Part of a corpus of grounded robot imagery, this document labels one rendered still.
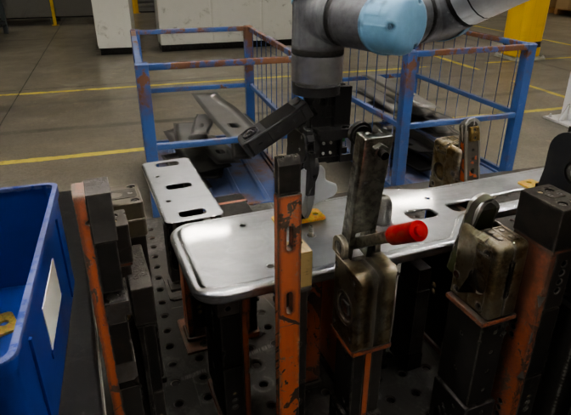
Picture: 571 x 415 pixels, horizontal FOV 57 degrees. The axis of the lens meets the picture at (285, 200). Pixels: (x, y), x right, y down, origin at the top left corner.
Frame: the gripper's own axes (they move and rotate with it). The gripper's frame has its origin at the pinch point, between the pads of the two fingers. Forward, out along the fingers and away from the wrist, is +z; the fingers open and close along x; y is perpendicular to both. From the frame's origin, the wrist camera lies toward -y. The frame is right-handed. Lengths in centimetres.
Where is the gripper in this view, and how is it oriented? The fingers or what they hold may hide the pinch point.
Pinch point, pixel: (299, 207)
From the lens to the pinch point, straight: 84.7
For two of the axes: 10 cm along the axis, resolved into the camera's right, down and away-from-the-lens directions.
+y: 9.3, -1.4, 3.4
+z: -0.2, 9.1, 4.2
